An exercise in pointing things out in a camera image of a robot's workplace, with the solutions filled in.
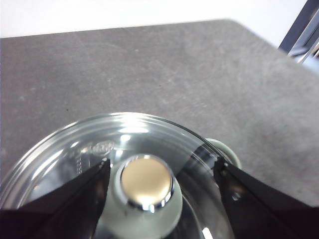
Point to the glass lid with green knob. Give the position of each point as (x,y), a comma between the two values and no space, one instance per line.
(147,179)

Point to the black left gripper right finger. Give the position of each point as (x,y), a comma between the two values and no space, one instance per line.
(261,214)

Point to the dark metal frame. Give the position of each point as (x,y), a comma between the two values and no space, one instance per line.
(302,32)

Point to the pale green electric cooking pot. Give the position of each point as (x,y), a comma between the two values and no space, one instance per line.
(231,154)

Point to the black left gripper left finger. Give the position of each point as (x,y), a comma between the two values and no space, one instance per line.
(62,214)

